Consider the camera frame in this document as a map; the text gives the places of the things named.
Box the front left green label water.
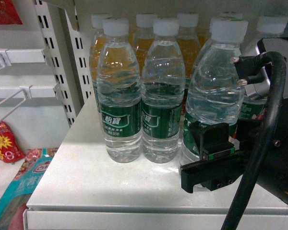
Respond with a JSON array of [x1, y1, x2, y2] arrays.
[[97, 18, 142, 163]]

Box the rear left orange drink bottle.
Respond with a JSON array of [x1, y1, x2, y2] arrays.
[[89, 13, 112, 112]]

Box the rear middle orange drink bottle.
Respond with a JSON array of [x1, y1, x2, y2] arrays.
[[132, 13, 157, 76]]

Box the front middle green label water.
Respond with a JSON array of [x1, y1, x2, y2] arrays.
[[141, 18, 186, 163]]

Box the white wire hook rack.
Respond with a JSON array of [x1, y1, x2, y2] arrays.
[[0, 46, 62, 121]]

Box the white perforated shelf upright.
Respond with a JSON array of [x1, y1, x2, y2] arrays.
[[34, 0, 93, 126]]

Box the green label water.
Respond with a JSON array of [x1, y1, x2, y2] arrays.
[[97, 18, 142, 163], [141, 18, 186, 163]]

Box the water bottle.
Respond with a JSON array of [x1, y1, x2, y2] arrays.
[[239, 15, 288, 120], [180, 18, 248, 177]]

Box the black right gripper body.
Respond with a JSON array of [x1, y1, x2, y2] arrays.
[[180, 98, 288, 216]]

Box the thick black cable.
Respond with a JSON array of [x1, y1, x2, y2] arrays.
[[220, 51, 287, 230]]

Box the black right gripper finger bottle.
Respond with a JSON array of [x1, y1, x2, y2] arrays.
[[189, 123, 235, 160]]

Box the teal snack bag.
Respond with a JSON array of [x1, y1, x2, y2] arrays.
[[0, 148, 58, 230]]

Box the orange drink bottle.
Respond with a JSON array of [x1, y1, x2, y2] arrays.
[[132, 13, 157, 76], [177, 12, 201, 88], [89, 13, 112, 112]]

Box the red festive packet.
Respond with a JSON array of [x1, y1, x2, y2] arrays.
[[0, 121, 25, 163]]

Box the rear right orange drink bottle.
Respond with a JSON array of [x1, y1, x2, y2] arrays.
[[177, 12, 201, 88]]

